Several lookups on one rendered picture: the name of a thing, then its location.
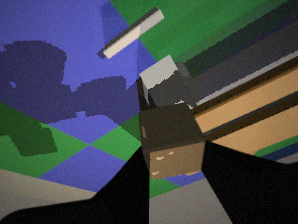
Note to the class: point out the brown cube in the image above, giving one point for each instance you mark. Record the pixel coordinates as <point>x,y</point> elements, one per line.
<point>172,142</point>

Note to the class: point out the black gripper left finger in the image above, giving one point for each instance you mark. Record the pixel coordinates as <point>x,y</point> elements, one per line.
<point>124,199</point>

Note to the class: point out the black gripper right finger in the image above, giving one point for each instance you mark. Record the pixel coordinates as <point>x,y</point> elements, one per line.
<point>252,189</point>

